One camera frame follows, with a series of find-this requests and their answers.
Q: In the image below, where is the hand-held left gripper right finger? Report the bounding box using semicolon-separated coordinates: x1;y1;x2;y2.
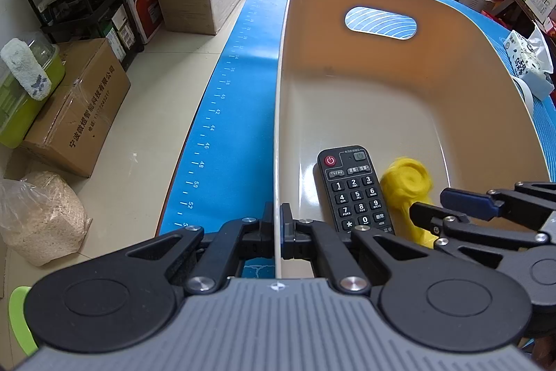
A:
281;203;432;294

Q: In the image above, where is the small white box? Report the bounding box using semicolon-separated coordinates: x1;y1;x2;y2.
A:
104;6;136;59

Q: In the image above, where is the black remote control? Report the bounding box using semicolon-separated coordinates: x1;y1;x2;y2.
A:
313;145;397;238

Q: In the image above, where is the yellow plastic toy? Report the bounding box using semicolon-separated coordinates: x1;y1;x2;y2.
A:
380;157;440;251

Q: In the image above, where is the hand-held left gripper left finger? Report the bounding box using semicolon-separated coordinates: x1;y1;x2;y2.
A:
127;201;276;296

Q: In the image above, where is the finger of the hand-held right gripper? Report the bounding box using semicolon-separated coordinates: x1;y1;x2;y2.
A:
440;180;556;231
410;201;550;255

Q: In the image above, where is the blue silicone baking mat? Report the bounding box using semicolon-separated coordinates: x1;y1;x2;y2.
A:
158;0;556;280

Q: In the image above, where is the beige plastic basin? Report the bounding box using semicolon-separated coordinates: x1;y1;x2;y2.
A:
273;0;550;280

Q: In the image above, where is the patterned tissue pack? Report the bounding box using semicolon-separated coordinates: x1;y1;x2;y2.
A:
504;25;556;100

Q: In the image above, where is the white fluffy cloth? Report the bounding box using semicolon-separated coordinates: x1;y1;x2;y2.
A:
0;37;52;102

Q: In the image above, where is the green plastic object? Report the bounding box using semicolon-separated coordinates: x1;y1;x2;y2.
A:
9;286;40;358

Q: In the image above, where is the white masking tape roll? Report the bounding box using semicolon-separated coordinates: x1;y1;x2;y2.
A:
513;75;535;116

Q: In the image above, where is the green plastic container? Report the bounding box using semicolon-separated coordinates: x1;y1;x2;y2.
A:
0;33;67;148

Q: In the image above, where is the white and red box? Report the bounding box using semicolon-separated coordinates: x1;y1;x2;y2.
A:
122;0;165;47

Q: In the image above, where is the clear bag of grain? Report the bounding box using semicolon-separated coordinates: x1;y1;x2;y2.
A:
0;171;93;267

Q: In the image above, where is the printed brown cardboard box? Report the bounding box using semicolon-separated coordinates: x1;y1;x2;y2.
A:
19;38;131;179

